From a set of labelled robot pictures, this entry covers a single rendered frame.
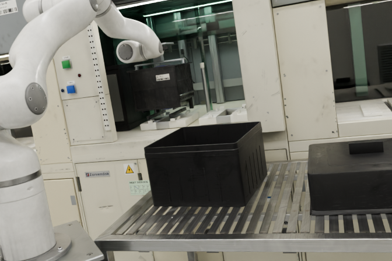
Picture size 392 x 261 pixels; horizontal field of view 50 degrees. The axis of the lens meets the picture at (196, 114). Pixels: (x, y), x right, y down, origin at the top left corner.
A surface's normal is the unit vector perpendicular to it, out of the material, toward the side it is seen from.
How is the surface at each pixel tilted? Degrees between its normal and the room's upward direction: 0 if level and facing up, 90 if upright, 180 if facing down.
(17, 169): 86
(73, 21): 111
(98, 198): 90
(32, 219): 90
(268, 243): 90
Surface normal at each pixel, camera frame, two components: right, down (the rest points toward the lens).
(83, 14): 0.66, 0.39
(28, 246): 0.40, 0.07
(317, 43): -0.29, 0.18
